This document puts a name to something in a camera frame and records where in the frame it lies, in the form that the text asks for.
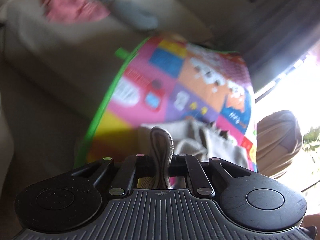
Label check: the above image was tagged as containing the grey striped garment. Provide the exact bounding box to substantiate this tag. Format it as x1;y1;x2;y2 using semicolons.
136;119;253;190

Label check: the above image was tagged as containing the green leafy plant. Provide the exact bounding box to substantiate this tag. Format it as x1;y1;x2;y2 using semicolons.
303;127;320;157

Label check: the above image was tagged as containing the grey cloth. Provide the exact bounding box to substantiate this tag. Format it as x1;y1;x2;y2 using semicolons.
109;0;160;31

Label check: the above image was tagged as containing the grey curtain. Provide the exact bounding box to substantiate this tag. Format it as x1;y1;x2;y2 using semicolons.
240;0;320;88

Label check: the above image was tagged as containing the colourful printed play mat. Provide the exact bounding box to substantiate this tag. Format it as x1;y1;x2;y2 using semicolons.
74;35;258;173

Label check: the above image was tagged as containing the pink cloth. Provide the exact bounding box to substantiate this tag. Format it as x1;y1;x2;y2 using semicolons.
41;0;111;25

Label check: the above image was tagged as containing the beige sofa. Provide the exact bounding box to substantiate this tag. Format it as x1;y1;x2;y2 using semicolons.
0;0;214;195

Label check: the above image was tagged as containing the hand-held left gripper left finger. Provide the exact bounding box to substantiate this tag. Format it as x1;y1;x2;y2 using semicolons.
71;154;156;198

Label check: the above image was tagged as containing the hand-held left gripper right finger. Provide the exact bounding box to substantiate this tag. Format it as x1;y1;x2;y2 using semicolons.
167;153;252;197

